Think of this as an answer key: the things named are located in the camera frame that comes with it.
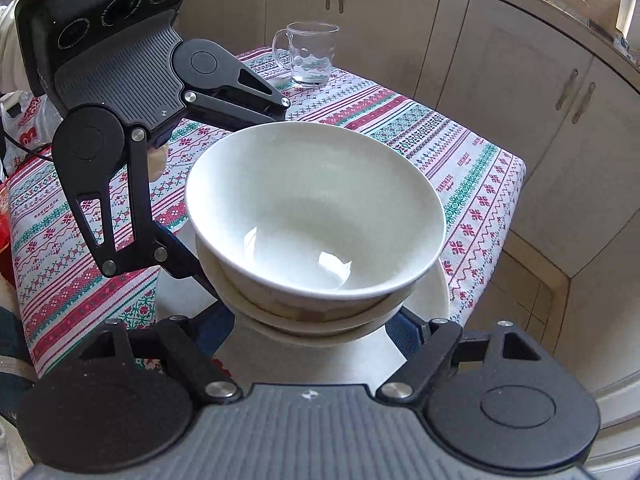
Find white fruit plate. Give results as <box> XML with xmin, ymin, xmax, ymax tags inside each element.
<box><xmin>214</xmin><ymin>259</ymin><xmax>452</xmax><ymax>394</ymax></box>

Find white bowl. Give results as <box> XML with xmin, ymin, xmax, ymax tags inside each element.
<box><xmin>186</xmin><ymin>122</ymin><xmax>446</xmax><ymax>308</ymax></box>
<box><xmin>195</xmin><ymin>240</ymin><xmax>449</xmax><ymax>346</ymax></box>

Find white kitchen cabinets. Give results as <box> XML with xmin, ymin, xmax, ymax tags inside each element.
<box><xmin>174</xmin><ymin>0</ymin><xmax>640</xmax><ymax>430</ymax></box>

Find left gloved hand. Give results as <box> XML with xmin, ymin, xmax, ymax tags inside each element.
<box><xmin>148</xmin><ymin>144</ymin><xmax>168</xmax><ymax>182</ymax></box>

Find clear glass mug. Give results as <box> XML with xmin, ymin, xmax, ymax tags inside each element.
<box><xmin>271</xmin><ymin>22</ymin><xmax>341</xmax><ymax>87</ymax></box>

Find red white plastic bag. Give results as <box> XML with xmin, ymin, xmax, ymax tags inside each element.
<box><xmin>1</xmin><ymin>91</ymin><xmax>62</xmax><ymax>177</ymax></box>

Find patterned tablecloth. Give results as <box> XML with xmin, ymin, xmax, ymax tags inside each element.
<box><xmin>4</xmin><ymin>46</ymin><xmax>528</xmax><ymax>378</ymax></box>

